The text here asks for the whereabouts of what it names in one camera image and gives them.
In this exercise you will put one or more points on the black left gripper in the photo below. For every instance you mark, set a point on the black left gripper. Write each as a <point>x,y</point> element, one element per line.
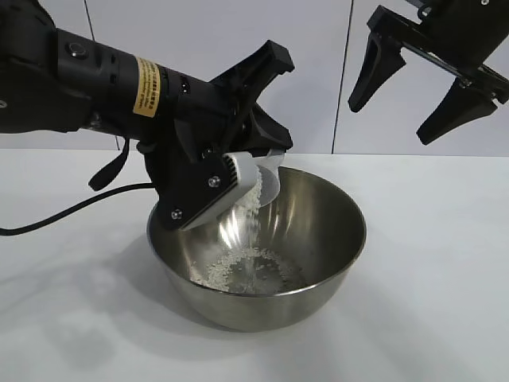
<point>207,111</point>

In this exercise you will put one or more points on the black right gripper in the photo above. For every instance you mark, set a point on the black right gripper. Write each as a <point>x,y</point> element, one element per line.
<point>461,36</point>

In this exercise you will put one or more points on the translucent plastic measuring cup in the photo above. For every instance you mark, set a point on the translucent plastic measuring cup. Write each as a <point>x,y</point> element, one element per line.
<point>271,183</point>

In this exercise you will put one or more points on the stainless steel mixing bowl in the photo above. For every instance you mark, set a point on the stainless steel mixing bowl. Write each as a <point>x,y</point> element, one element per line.
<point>318,238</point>

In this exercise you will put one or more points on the white rice grains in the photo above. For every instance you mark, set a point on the white rice grains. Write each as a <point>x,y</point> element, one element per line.
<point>222,271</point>

